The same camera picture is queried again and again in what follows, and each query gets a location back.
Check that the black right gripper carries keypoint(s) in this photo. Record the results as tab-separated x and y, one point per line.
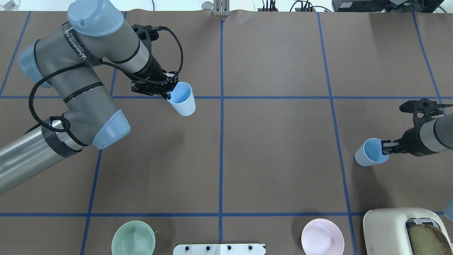
413	139

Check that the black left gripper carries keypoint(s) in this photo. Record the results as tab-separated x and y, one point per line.
153	69

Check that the light blue cup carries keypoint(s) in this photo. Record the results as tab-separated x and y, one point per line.
182	99
370	153

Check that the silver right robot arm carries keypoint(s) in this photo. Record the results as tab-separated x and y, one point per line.
428	136

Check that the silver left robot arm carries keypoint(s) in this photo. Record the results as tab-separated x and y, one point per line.
69	102

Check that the cream toaster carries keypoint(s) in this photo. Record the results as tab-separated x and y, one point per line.
385	230

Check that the bread slice in toaster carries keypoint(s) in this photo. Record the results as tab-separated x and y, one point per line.
428	240

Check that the pink bowl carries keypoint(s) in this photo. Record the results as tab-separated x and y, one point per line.
322	237

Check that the green bowl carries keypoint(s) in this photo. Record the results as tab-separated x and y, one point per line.
133	238

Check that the aluminium frame post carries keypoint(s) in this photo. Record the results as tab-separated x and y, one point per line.
221	8

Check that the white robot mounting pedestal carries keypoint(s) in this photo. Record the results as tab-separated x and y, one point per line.
220	249

